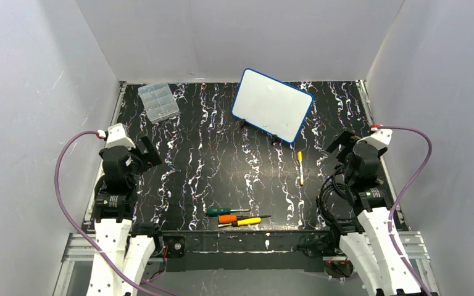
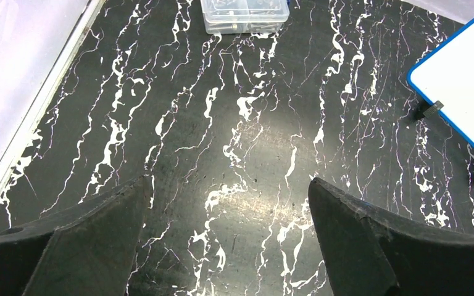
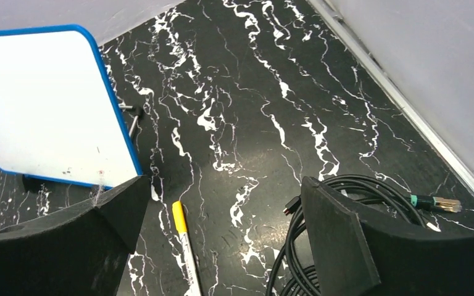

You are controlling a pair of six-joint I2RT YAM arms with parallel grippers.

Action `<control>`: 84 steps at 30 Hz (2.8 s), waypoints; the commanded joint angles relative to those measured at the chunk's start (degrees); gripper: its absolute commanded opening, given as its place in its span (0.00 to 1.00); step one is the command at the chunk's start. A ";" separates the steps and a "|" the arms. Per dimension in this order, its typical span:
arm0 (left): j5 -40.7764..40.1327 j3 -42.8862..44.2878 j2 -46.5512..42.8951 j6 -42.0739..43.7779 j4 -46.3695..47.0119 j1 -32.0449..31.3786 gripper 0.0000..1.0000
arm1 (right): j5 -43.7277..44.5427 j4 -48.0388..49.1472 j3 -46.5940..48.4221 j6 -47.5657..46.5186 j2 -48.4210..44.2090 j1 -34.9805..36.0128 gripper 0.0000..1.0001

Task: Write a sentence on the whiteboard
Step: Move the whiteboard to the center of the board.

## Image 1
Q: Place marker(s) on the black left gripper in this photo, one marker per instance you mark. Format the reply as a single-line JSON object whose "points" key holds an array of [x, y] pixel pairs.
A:
{"points": [[147, 151]]}

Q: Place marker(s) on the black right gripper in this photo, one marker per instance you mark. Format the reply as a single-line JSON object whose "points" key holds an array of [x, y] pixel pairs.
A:
{"points": [[340, 144]]}

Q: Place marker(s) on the blue framed whiteboard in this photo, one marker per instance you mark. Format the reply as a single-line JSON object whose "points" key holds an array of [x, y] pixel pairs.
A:
{"points": [[271, 105]]}

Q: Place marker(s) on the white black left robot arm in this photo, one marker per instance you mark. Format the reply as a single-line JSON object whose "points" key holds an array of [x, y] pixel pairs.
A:
{"points": [[124, 247]]}

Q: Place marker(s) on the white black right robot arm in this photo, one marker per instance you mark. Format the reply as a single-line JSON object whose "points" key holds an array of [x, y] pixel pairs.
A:
{"points": [[370, 240]]}

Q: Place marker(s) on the clear plastic compartment box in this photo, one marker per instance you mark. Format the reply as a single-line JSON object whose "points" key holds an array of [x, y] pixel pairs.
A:
{"points": [[158, 101]]}

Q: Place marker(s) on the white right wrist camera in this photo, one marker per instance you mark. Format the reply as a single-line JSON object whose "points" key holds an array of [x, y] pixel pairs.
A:
{"points": [[379, 139]]}

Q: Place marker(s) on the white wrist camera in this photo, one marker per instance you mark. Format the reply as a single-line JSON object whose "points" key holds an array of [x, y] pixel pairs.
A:
{"points": [[379, 139], [117, 136]]}

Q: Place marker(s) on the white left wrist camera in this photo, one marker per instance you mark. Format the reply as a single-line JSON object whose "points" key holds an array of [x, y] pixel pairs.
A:
{"points": [[117, 136]]}

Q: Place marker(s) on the green handled screwdriver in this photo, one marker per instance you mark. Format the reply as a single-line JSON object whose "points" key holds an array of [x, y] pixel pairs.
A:
{"points": [[217, 211]]}

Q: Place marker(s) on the orange handled screwdriver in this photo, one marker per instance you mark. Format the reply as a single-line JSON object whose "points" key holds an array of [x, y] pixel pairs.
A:
{"points": [[231, 218]]}

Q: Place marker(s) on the yellow handled screwdriver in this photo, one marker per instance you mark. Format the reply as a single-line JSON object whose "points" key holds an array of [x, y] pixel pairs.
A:
{"points": [[239, 223]]}

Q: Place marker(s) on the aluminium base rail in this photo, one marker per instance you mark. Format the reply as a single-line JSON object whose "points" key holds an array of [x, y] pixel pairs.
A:
{"points": [[310, 243]]}

